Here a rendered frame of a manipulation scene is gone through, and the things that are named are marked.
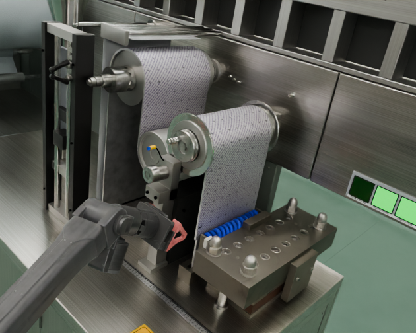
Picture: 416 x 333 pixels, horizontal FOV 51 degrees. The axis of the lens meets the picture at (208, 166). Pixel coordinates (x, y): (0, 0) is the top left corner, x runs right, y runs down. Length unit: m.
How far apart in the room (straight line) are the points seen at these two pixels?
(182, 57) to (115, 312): 0.66
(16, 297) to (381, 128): 0.84
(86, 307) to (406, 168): 0.79
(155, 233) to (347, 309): 1.91
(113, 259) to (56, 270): 0.17
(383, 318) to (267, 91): 1.80
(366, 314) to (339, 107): 1.76
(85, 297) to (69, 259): 0.37
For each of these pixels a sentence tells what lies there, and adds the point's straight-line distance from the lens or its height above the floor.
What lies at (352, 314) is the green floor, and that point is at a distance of 2.67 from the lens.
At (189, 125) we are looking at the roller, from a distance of 0.97.
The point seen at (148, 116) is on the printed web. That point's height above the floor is 1.25.
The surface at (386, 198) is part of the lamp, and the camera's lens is 1.12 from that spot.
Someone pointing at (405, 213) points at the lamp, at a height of 1.18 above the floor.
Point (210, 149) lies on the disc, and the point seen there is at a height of 1.27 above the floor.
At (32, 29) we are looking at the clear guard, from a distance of 1.81.
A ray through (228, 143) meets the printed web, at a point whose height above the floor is 1.27.
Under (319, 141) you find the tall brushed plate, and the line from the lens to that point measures 1.17.
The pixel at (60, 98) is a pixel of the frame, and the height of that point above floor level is 1.26.
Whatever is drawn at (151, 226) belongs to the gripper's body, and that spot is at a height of 1.14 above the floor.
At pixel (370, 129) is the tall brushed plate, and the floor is 1.33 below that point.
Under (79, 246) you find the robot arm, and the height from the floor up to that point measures 1.20.
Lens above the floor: 1.63
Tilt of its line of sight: 25 degrees down
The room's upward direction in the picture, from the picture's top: 10 degrees clockwise
